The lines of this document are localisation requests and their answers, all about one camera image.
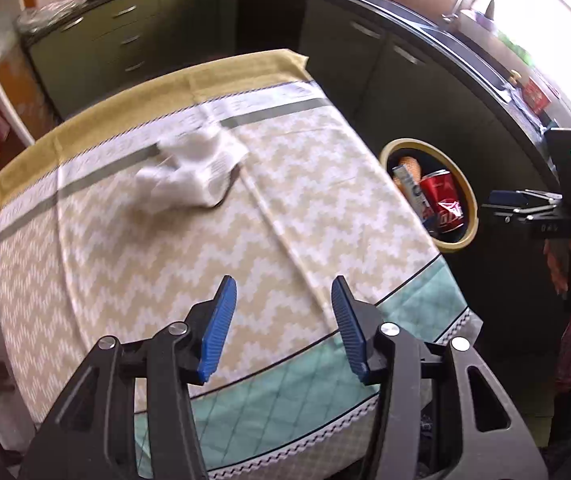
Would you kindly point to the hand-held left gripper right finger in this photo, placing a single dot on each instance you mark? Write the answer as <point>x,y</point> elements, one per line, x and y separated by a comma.
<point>348,330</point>

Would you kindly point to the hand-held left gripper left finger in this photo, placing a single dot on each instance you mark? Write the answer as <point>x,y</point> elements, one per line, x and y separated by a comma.
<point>218,330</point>

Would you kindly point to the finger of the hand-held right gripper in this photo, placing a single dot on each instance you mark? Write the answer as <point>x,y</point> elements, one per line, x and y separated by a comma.
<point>515,213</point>
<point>508,197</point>

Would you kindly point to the red soda can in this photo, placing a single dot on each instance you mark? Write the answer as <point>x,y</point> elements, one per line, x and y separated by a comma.
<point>445,200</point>

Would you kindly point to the white blue plastic tube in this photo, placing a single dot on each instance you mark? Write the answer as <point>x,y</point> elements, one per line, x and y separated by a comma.
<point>413,190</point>

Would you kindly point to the orange ribbed pad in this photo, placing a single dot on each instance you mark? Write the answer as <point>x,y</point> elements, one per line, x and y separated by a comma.
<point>413,166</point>

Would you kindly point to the yellow rimmed trash bin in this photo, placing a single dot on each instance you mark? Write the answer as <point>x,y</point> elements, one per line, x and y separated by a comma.
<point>415,142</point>

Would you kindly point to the person's right hand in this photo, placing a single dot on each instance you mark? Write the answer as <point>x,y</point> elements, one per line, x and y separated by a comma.
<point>555,270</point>

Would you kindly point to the green checked tablecloth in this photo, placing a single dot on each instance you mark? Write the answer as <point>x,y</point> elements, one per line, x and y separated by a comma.
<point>290,400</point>

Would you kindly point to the beige zigzag tablecloth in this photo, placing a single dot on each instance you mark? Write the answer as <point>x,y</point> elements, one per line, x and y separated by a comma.
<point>140,260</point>

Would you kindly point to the small red box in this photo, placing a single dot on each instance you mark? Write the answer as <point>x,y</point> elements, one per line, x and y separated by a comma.
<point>535,95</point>

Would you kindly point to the small yellow capped bottle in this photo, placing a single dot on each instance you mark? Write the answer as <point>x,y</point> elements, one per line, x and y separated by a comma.
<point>516,77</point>

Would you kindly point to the green door cabinet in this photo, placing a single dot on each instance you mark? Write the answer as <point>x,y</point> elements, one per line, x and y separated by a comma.
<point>405,85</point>

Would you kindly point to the steel kitchen sink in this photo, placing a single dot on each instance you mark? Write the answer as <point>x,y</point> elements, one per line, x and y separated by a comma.
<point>465,50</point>

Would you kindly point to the green drawer cabinet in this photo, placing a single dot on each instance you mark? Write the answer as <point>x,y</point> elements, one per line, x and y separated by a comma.
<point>130,35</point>

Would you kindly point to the white framed glass door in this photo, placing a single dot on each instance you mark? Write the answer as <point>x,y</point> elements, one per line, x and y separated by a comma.
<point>5,95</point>

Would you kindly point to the clear plastic bag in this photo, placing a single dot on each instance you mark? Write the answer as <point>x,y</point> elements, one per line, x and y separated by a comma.
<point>50,15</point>

